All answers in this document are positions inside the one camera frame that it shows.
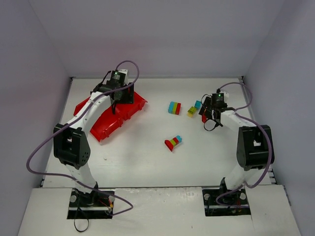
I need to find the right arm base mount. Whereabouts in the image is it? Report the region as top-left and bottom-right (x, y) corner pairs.
(202, 188), (251, 217)

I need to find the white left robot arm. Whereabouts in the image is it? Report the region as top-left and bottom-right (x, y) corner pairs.
(54, 69), (134, 194)

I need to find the red divided plastic bin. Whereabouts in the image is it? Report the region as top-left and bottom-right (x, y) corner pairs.
(73, 90), (149, 146)

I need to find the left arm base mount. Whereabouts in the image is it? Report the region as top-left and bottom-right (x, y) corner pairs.
(67, 189), (115, 219)

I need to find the cyan green red brick stack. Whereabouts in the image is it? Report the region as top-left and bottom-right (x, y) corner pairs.
(168, 101), (181, 115)

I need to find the red green cyan brick tower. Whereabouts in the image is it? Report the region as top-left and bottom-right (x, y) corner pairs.
(164, 135), (182, 151)

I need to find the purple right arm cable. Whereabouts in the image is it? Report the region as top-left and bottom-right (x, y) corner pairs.
(216, 82), (275, 208)

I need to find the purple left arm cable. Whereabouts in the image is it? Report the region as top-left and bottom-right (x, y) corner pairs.
(26, 60), (140, 218)

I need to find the red lego piece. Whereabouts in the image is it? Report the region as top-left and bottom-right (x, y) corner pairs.
(202, 115), (207, 123)

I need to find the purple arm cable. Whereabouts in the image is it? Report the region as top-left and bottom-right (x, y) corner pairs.
(216, 82), (275, 208)
(26, 60), (140, 218)

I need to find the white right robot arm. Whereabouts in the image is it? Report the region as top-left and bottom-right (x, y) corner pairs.
(199, 90), (275, 191)

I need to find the lime green lego brick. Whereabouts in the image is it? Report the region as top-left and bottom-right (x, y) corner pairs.
(188, 106), (197, 112)

